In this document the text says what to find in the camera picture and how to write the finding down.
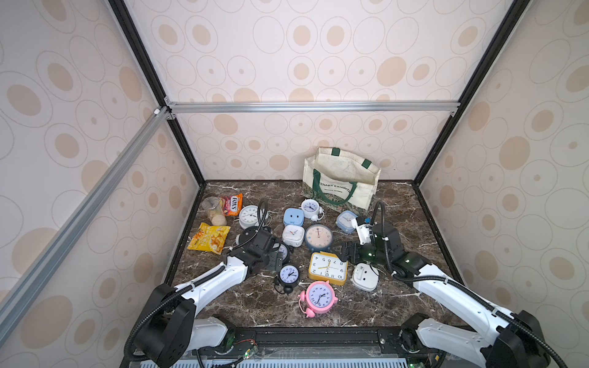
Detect black-backed white twin-bell clock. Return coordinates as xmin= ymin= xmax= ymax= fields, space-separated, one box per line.
xmin=236 ymin=227 xmax=257 ymax=245

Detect black twin-bell alarm clock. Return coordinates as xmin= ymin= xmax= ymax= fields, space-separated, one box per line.
xmin=274 ymin=265 xmax=300 ymax=294

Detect white twin-bell alarm clock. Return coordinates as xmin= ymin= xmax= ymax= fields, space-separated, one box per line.
xmin=239 ymin=203 xmax=271 ymax=229

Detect small black round clock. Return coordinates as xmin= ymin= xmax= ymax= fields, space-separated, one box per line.
xmin=278 ymin=242 xmax=293 ymax=265

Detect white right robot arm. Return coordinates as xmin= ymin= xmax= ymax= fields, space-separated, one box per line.
xmin=340 ymin=219 xmax=566 ymax=367

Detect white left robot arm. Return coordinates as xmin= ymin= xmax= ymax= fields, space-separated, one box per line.
xmin=124 ymin=227 xmax=279 ymax=367

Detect yellow rectangular alarm clock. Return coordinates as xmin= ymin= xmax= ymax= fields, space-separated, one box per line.
xmin=308 ymin=251 xmax=348 ymax=286

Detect white square clock face-down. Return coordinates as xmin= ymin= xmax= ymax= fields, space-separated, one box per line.
xmin=352 ymin=263 xmax=380 ymax=292

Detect blue square clock white face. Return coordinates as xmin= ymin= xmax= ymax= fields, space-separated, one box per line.
xmin=336 ymin=210 xmax=357 ymax=234

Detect blue round clock beige face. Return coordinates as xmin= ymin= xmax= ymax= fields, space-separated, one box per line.
xmin=304 ymin=224 xmax=334 ymax=251

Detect white square clock orange hands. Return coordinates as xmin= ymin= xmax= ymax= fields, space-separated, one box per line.
xmin=282 ymin=225 xmax=305 ymax=248

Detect light blue square clock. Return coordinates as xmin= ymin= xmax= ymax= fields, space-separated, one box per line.
xmin=283 ymin=208 xmax=305 ymax=227

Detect orange Fox's candy bag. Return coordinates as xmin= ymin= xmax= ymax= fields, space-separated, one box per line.
xmin=220 ymin=193 xmax=243 ymax=216

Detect yellow chips snack bag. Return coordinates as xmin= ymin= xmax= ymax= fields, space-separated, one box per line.
xmin=187 ymin=222 xmax=230 ymax=255

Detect pink twin-bell alarm clock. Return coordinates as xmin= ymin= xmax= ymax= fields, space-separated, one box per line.
xmin=298 ymin=281 xmax=338 ymax=318

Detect small white round clock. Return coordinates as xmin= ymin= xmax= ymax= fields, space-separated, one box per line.
xmin=301 ymin=199 xmax=325 ymax=222

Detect canvas tote bag green handles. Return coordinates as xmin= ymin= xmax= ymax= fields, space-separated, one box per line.
xmin=303 ymin=147 xmax=381 ymax=215

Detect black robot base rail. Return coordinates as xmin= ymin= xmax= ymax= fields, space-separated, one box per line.
xmin=119 ymin=325 xmax=507 ymax=368

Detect aluminium horizontal back rail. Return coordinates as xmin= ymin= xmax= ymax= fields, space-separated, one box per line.
xmin=170 ymin=101 xmax=460 ymax=114

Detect aluminium left side rail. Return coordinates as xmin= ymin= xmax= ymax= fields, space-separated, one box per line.
xmin=1 ymin=106 xmax=170 ymax=344

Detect black vertical frame post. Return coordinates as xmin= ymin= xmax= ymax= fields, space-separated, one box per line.
xmin=108 ymin=0 xmax=206 ymax=186

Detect black right frame post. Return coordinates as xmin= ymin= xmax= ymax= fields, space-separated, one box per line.
xmin=413 ymin=0 xmax=531 ymax=188

